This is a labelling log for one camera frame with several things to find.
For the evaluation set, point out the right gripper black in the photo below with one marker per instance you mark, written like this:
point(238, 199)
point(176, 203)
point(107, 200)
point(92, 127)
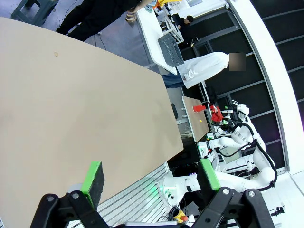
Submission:
point(226, 124)

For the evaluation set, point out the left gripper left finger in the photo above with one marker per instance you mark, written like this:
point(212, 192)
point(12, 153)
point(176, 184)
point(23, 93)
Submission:
point(93, 180)

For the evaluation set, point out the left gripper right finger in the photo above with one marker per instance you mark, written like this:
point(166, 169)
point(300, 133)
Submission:
point(209, 175)

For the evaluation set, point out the person's right forearm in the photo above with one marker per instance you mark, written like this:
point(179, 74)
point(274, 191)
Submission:
point(142, 4)

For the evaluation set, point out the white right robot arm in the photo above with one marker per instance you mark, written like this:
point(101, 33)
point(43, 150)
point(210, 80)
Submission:
point(225, 180)

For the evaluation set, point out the person's right hand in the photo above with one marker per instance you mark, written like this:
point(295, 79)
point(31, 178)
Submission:
point(131, 15)

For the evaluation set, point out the red object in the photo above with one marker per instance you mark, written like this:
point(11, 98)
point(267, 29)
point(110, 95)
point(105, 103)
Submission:
point(216, 116)

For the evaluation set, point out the white control box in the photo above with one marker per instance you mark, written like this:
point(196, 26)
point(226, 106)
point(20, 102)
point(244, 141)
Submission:
point(204, 147)

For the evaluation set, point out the brown background table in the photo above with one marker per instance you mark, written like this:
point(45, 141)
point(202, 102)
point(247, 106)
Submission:
point(196, 118)

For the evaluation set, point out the red cup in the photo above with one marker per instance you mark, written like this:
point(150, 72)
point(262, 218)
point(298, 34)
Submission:
point(198, 108)

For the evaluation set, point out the yellow red emergency stop button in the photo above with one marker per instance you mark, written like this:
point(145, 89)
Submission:
point(180, 216)

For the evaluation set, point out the person in white top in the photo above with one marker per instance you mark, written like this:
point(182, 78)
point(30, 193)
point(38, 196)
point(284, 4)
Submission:
point(204, 67)

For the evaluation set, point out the seated person in black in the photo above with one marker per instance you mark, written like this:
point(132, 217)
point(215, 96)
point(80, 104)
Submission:
point(186, 28)

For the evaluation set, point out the white side table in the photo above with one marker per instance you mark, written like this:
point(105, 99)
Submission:
point(152, 45)

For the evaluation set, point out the white rack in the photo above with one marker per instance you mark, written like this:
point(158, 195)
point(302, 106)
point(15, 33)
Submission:
point(172, 26)

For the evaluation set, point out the yellow garment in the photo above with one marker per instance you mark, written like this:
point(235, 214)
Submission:
point(166, 2)

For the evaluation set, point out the person in black shirt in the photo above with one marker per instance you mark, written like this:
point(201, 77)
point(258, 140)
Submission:
point(95, 16)

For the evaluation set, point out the gray plastic stool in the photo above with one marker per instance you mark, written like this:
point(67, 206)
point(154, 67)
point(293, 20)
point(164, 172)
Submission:
point(31, 10)

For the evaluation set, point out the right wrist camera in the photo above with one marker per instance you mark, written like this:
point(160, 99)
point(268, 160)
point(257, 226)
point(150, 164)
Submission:
point(228, 111)

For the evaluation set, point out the aluminium profile frame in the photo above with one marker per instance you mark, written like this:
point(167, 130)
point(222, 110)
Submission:
point(133, 194)

